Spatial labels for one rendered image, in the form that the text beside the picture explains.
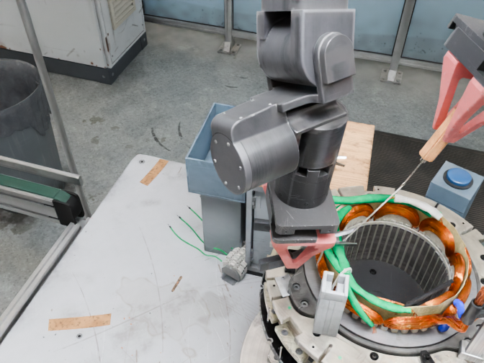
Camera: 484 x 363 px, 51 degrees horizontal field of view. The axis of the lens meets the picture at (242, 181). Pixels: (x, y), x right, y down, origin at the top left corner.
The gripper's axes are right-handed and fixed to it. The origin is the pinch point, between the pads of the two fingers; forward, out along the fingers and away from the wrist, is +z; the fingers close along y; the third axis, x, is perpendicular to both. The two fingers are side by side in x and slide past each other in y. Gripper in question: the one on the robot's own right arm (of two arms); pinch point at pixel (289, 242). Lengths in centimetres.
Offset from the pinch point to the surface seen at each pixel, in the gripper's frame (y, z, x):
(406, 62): -203, 99, 112
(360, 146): -28.4, 9.7, 18.4
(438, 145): 0.7, -15.9, 12.7
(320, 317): 8.0, 3.6, 3.0
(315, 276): 0.5, 6.6, 4.2
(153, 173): -54, 41, -20
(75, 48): -217, 103, -72
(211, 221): -28.7, 29.6, -7.2
